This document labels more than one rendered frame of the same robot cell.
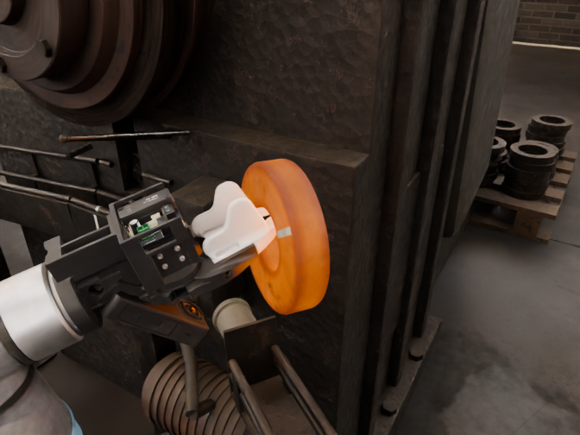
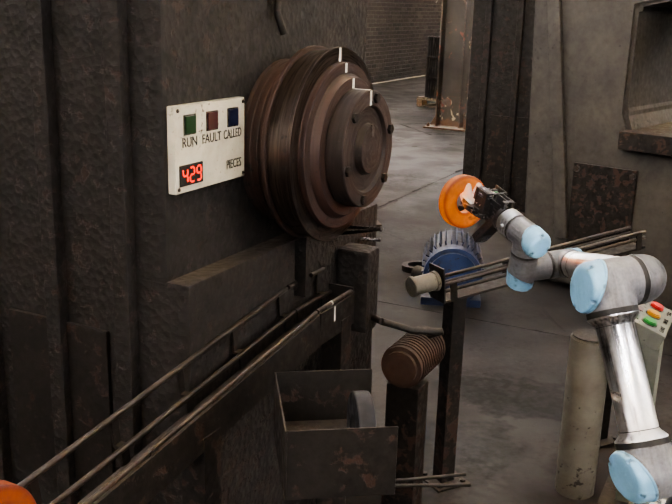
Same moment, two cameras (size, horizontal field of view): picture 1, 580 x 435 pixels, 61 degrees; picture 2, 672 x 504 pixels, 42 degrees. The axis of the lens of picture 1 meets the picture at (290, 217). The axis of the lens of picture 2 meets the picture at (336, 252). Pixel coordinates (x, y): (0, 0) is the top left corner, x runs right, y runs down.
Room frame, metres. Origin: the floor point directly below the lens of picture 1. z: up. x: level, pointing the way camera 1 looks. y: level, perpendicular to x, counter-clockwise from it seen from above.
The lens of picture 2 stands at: (0.96, 2.50, 1.45)
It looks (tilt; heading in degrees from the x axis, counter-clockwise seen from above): 16 degrees down; 266
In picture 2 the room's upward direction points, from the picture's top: 2 degrees clockwise
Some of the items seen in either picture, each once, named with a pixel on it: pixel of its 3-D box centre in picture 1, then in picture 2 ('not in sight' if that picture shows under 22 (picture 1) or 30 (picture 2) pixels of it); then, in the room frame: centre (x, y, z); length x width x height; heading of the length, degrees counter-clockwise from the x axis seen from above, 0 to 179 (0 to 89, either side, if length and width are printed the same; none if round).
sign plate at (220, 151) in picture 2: not in sight; (208, 143); (1.11, 0.59, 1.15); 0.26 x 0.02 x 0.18; 60
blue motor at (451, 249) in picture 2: not in sight; (452, 265); (0.06, -1.80, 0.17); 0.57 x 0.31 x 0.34; 80
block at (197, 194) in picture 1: (211, 246); (356, 287); (0.74, 0.14, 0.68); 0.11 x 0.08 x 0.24; 150
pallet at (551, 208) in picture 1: (445, 139); not in sight; (2.44, -0.82, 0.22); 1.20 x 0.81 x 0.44; 58
